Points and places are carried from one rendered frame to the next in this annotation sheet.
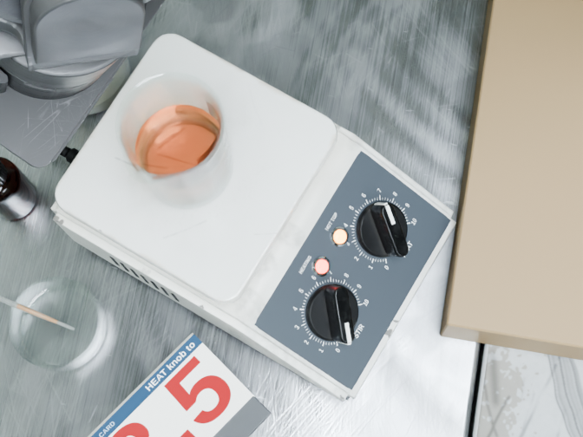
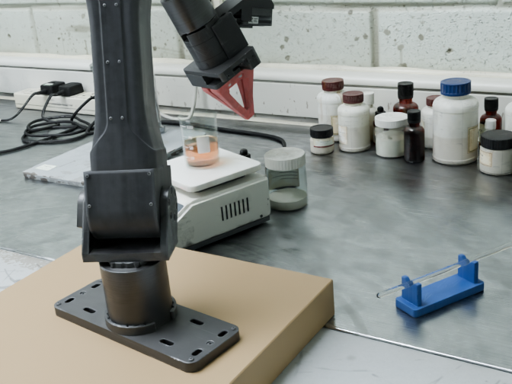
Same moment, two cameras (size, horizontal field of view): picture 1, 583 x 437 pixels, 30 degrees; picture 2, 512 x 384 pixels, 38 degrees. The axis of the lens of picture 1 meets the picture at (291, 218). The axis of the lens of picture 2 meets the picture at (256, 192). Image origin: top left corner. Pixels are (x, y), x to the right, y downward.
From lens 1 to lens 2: 1.03 m
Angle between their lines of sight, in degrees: 73
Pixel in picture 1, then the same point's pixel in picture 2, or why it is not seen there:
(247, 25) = (286, 236)
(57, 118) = (193, 67)
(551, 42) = (200, 270)
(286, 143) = (194, 177)
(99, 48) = not seen: outside the picture
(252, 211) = (174, 171)
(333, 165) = (183, 199)
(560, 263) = not seen: hidden behind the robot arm
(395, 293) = not seen: hidden behind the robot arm
